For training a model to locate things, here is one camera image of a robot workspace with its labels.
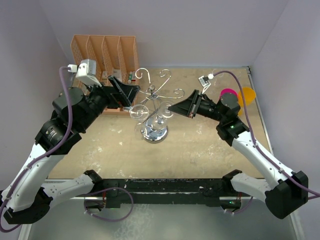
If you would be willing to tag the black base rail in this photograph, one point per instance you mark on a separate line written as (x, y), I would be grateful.
(211, 192)

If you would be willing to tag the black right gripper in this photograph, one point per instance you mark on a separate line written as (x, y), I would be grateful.
(189, 107)

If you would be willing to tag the orange plastic wine glass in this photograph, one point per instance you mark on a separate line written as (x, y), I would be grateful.
(248, 95)

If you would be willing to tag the white glue stick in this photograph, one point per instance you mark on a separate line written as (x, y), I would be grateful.
(130, 76)

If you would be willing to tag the orange perforated desk organizer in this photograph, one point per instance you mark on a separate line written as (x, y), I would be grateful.
(114, 55)

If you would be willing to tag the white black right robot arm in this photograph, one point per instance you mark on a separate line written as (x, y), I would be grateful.
(281, 189)

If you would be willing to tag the pink plastic wine glass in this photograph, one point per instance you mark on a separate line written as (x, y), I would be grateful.
(228, 91)

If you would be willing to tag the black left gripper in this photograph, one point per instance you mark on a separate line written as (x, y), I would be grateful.
(126, 94)

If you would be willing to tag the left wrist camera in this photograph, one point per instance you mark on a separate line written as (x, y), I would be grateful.
(85, 72)

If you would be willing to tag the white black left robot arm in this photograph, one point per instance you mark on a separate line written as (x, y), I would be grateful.
(29, 198)

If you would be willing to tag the chrome wire wine glass rack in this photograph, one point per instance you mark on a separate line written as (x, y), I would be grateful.
(152, 94)

